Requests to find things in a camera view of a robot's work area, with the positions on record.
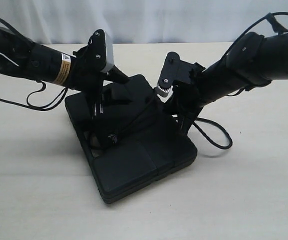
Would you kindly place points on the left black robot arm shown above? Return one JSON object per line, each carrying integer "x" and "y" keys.
{"x": 23, "y": 58}

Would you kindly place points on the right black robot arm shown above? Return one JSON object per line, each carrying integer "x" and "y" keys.
{"x": 253, "y": 62}

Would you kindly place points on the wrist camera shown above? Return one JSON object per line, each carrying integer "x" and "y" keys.
{"x": 174, "y": 72}
{"x": 100, "y": 51}

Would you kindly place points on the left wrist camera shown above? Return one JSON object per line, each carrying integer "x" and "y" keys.
{"x": 100, "y": 51}

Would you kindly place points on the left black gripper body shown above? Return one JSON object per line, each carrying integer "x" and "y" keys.
{"x": 84, "y": 76}

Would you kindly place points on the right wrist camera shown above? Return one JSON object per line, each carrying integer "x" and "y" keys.
{"x": 174, "y": 72}

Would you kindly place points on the black plastic carrying case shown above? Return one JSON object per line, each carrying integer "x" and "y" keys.
{"x": 153, "y": 148}

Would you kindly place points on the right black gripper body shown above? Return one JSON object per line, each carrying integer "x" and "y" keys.
{"x": 185, "y": 97}

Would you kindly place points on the white backdrop curtain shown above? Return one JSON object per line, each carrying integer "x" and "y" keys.
{"x": 136, "y": 21}

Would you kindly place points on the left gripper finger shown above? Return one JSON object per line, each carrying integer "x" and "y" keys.
{"x": 115, "y": 75}
{"x": 112, "y": 102}

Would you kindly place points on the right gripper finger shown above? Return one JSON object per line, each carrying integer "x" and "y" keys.
{"x": 186, "y": 120}

